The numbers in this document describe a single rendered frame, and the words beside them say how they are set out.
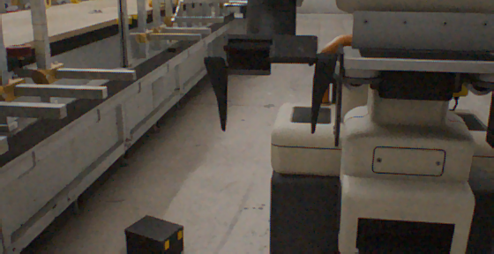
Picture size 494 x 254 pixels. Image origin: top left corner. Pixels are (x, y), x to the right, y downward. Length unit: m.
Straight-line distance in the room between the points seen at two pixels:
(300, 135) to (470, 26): 0.49
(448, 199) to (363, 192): 0.14
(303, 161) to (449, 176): 0.37
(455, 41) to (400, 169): 0.24
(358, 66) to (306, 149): 0.46
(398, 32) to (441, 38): 0.07
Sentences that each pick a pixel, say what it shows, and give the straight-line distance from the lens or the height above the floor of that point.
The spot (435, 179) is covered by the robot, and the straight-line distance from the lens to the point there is 0.96.
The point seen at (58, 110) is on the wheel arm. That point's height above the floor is 0.84.
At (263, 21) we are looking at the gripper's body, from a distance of 0.56.
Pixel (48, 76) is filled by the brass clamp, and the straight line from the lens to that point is 1.81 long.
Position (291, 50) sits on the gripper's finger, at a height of 1.08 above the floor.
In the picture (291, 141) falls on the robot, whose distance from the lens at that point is 1.18.
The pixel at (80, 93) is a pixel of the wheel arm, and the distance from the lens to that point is 1.55.
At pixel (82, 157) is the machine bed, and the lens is 2.68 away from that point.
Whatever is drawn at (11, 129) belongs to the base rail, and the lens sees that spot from 1.65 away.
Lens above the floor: 1.17
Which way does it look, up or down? 17 degrees down
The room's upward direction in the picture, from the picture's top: straight up
